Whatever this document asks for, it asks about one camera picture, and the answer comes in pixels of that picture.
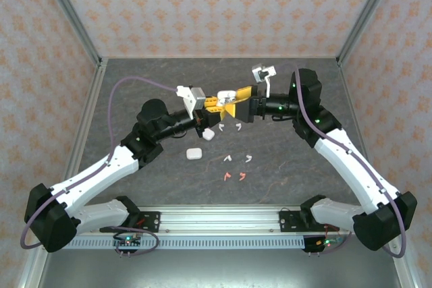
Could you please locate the small controller circuit board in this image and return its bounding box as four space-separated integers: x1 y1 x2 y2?
303 235 345 254
113 233 142 248

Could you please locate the grey metal shelf panel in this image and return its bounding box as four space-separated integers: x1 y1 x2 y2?
36 249 406 288

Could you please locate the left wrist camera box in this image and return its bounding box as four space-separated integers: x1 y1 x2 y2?
175 85 207 121

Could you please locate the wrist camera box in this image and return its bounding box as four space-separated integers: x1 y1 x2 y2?
175 85 207 121
251 63 277 98

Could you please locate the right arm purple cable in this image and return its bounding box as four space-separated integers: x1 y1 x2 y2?
275 63 408 258

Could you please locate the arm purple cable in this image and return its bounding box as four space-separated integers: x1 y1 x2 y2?
275 63 408 258
20 76 179 257

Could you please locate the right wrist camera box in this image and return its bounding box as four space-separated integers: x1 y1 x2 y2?
251 63 277 98

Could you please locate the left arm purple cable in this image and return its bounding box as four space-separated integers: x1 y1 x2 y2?
20 76 179 257

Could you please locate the aluminium table side rail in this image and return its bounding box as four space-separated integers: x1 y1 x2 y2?
50 57 109 210
337 57 387 208

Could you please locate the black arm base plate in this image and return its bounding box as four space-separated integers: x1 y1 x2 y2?
99 211 161 233
279 210 338 233

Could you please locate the aluminium mounting rail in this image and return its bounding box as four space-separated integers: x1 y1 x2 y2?
77 204 358 235

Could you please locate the aluminium frame post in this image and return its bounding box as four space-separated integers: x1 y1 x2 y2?
35 0 104 68
16 247 53 288
386 243 420 288
335 0 404 68

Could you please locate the grey slotted cable duct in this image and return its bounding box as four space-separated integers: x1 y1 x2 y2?
63 237 306 250

